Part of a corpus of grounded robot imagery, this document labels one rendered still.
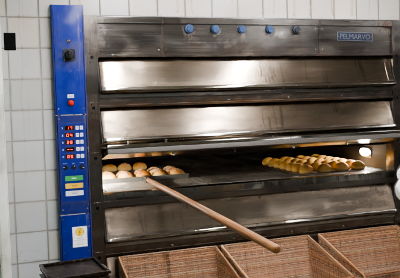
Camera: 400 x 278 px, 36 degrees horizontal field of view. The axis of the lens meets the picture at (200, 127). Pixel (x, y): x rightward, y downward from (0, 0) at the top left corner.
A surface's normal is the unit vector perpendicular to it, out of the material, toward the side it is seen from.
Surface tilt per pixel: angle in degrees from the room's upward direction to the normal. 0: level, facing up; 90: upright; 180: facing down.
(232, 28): 90
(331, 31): 90
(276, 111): 70
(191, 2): 90
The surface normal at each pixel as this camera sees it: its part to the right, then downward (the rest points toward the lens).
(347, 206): 0.30, -0.30
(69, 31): 0.33, 0.04
